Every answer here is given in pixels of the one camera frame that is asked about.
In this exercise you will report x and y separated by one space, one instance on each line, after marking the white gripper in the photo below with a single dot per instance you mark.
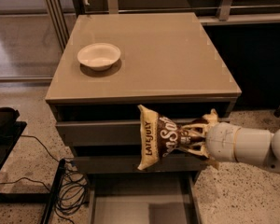
220 140

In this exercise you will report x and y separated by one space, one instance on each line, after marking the brown chip bag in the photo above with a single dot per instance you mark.
160 136

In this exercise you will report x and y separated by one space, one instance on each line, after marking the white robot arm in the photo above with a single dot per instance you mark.
259 148

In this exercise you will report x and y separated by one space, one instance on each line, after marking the grey middle drawer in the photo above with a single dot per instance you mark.
129 164

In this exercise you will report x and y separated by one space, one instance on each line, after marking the grey drawer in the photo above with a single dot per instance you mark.
100 133
157 198
129 164

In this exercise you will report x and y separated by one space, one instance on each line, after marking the grey bottom drawer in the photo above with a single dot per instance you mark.
157 198

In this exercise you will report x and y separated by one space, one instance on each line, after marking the grey top drawer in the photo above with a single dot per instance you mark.
100 133

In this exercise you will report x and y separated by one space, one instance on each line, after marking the grey drawer cabinet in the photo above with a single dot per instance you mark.
167 64

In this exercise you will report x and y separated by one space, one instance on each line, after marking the dark bag on table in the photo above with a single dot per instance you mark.
8 117

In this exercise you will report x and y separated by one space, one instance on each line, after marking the white paper bowl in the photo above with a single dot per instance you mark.
99 56

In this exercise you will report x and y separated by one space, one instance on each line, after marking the black side table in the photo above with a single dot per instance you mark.
8 141

